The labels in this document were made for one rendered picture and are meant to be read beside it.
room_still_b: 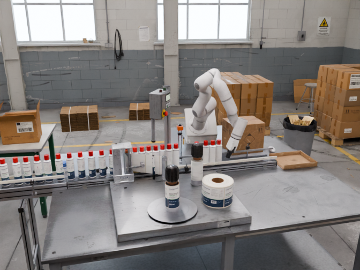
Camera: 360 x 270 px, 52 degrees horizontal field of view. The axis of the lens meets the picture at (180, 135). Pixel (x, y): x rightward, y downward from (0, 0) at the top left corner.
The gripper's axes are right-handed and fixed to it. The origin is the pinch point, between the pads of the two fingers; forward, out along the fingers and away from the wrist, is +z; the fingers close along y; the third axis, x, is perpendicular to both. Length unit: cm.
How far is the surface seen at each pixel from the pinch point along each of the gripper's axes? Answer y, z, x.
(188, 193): 42, 21, -39
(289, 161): -1, -9, 56
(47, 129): -155, 68, -136
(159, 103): 0, -24, -68
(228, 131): -29.8, -12.7, 7.1
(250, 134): -21.2, -17.6, 23.2
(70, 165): 2, 36, -115
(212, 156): 2.5, 3.2, -14.0
